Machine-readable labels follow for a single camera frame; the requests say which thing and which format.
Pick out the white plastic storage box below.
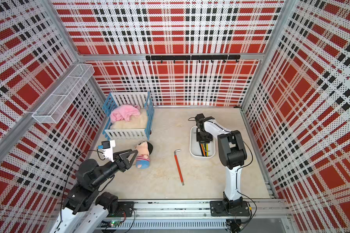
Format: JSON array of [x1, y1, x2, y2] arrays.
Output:
[[190, 126, 216, 160]]

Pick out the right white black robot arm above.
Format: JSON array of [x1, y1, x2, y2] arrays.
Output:
[[194, 114, 248, 215]]

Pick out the cream fluffy mattress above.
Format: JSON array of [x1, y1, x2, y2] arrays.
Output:
[[109, 109, 148, 130]]

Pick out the blue white toy crib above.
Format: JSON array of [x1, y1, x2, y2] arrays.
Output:
[[103, 92, 155, 140]]

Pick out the red sleeve hex key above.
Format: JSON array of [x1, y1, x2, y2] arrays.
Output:
[[174, 149, 184, 186]]

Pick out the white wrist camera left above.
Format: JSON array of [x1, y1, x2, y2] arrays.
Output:
[[98, 140, 116, 162]]

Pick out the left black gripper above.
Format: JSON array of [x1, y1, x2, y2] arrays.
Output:
[[92, 149, 139, 188]]

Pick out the white wire mesh shelf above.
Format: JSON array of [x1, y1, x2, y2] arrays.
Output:
[[32, 64, 94, 124]]

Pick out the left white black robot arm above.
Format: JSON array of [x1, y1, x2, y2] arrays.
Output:
[[50, 149, 139, 233]]

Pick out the pink plush blanket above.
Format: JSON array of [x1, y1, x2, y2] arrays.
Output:
[[110, 104, 141, 123]]

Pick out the black wall hook rail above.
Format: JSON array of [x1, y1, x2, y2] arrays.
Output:
[[145, 54, 241, 62]]

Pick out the plush doll striped hat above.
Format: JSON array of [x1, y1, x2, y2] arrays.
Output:
[[135, 141, 153, 170]]

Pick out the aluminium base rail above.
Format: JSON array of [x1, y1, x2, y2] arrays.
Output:
[[84, 199, 296, 233]]

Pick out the orange sleeve hex key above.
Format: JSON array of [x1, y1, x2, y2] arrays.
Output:
[[200, 143, 207, 157]]

